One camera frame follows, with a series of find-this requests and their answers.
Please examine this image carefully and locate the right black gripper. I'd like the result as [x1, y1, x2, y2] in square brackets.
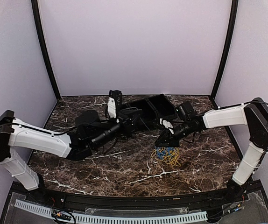
[155, 119, 193, 147]

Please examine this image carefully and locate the blue cable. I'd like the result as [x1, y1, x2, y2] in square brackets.
[154, 146, 178, 161]

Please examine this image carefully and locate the yellow cable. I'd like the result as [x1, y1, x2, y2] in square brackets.
[150, 146, 182, 167]

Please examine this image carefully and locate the black three-compartment bin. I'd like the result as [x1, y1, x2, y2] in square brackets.
[121, 94, 177, 131]

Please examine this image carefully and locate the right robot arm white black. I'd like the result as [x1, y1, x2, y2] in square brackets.
[155, 98, 268, 203]

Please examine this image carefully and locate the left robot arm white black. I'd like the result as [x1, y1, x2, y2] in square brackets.
[0, 109, 142, 203]

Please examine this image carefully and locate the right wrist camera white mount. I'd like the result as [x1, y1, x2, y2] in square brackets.
[159, 118, 174, 134]

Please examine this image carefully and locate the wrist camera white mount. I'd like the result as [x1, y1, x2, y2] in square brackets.
[159, 118, 174, 134]
[105, 90, 122, 123]

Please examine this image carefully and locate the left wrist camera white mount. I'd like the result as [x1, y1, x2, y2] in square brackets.
[105, 90, 122, 123]

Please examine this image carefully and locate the white slotted cable duct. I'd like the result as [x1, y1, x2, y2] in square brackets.
[14, 199, 208, 224]

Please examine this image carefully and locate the black front rail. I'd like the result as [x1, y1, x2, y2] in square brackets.
[7, 182, 248, 211]

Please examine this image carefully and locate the left black frame post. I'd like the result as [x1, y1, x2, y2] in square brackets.
[31, 0, 61, 101]

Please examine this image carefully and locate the black frame post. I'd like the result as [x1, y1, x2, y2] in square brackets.
[31, 0, 61, 101]
[210, 0, 239, 102]

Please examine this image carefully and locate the right black frame post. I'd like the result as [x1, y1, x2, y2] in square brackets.
[210, 0, 239, 102]

